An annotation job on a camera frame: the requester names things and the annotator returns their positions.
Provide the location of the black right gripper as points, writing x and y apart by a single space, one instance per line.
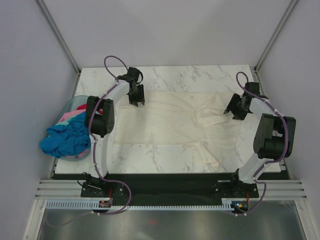
231 107

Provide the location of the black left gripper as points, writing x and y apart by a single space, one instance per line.
140 99

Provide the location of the cream white t-shirt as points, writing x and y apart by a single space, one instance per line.
170 118

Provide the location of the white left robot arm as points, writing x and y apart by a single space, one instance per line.
100 116

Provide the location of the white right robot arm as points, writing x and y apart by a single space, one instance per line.
274 137

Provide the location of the red t-shirt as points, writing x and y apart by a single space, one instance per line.
82 107

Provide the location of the clear teal-rimmed plastic basket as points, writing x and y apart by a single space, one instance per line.
70 106

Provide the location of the pink t-shirt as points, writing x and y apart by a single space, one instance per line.
68 116

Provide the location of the blue t-shirt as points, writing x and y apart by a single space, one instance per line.
67 140

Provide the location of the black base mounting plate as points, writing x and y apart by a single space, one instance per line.
168 188

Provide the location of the right aluminium corner post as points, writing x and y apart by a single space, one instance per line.
276 33

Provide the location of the aluminium corner post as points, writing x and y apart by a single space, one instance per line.
57 34
276 33

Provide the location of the left aluminium corner post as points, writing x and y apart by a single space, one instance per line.
57 34

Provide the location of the aluminium frame rail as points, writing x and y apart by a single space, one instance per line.
70 189

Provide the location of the white slotted cable duct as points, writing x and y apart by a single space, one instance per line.
95 204

